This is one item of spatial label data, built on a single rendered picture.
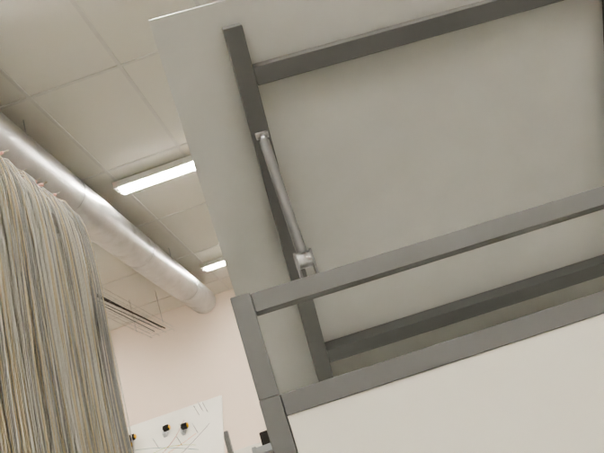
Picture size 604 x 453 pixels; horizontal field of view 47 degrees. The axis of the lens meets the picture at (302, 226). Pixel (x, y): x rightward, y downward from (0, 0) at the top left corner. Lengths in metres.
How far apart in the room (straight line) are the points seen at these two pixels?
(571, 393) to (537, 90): 0.74
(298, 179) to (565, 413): 0.75
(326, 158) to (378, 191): 0.16
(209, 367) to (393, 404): 8.12
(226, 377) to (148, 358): 1.11
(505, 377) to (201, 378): 8.17
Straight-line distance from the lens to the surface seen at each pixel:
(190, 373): 9.42
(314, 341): 1.77
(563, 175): 1.87
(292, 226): 1.37
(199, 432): 6.73
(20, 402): 1.30
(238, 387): 9.24
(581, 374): 1.38
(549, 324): 1.37
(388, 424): 1.29
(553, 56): 1.77
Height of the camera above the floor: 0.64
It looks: 19 degrees up
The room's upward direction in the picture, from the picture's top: 18 degrees counter-clockwise
